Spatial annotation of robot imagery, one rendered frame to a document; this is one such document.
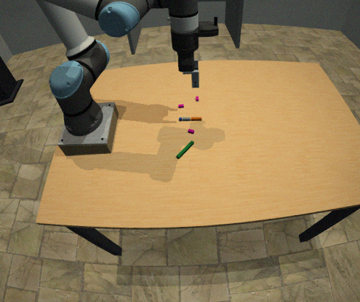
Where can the green rod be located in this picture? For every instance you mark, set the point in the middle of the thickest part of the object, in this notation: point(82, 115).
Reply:
point(185, 149)

